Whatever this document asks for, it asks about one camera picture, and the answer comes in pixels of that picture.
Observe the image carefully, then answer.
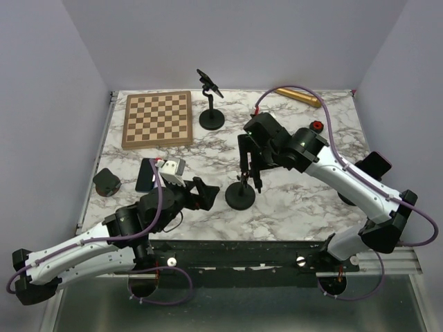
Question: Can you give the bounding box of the black phone blue edge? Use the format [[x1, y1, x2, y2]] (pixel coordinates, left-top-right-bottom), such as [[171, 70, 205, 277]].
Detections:
[[135, 158, 157, 194]]

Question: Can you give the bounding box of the gold cylinder tube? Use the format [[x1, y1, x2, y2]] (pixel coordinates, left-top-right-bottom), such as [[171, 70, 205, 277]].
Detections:
[[275, 88, 322, 108]]

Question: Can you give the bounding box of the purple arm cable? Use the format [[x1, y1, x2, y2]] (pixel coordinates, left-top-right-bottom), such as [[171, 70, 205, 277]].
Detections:
[[255, 85, 440, 247], [7, 162, 164, 304]]

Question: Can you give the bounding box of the black mounting rail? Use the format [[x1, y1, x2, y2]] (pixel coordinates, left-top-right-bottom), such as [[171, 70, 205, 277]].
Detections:
[[129, 240, 359, 295]]

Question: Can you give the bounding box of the small black dark mount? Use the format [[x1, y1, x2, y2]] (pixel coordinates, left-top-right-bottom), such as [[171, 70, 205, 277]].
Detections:
[[93, 168, 121, 197]]

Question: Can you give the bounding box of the black red knob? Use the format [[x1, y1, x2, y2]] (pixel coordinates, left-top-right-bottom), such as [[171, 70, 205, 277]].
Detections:
[[309, 120, 324, 133]]

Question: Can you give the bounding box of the wooden chessboard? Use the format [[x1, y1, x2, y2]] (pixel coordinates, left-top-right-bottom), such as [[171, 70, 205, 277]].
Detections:
[[121, 91, 193, 149]]

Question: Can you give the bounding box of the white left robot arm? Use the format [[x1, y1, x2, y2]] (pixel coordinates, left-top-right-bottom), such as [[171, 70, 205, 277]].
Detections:
[[6, 177, 219, 306]]

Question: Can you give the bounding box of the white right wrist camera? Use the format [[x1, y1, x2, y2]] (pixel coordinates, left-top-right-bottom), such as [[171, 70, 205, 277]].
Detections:
[[251, 106, 275, 117]]

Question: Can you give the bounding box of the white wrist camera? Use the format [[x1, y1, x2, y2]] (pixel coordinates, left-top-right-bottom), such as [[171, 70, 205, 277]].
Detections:
[[155, 158, 186, 187], [251, 106, 275, 117]]

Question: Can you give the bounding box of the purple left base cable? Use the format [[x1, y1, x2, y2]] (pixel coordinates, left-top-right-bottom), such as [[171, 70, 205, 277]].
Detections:
[[128, 256, 195, 305]]

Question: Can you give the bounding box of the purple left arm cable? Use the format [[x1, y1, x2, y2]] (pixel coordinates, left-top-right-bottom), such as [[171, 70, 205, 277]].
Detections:
[[7, 162, 164, 304]]

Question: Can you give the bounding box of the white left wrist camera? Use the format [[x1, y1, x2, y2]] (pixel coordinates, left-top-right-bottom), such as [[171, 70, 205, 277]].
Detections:
[[155, 158, 186, 187]]

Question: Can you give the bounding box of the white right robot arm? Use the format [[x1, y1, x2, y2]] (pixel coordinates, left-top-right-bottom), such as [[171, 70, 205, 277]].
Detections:
[[244, 113, 417, 271]]

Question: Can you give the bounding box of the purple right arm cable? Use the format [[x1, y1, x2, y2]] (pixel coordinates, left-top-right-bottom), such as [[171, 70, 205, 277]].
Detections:
[[255, 85, 440, 247]]

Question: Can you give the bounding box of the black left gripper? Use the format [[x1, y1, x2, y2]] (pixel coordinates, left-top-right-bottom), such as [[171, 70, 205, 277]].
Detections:
[[154, 176, 219, 233]]

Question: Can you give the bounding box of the black phone red case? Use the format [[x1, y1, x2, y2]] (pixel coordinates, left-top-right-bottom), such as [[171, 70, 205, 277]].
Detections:
[[355, 151, 392, 181]]

